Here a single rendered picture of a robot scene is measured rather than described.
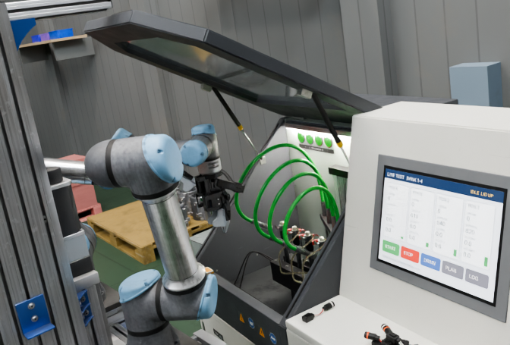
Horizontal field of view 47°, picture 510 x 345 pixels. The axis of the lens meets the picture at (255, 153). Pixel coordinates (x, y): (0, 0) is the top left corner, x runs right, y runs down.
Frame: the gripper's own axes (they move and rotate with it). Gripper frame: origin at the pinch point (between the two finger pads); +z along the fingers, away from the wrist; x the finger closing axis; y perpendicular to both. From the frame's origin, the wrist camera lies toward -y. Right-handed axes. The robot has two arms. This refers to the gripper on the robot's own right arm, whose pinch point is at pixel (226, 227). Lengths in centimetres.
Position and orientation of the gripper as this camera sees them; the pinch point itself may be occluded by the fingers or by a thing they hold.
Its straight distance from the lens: 194.3
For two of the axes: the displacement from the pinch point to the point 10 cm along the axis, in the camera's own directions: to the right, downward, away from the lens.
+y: -8.4, 2.5, -4.8
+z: 1.5, 9.6, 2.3
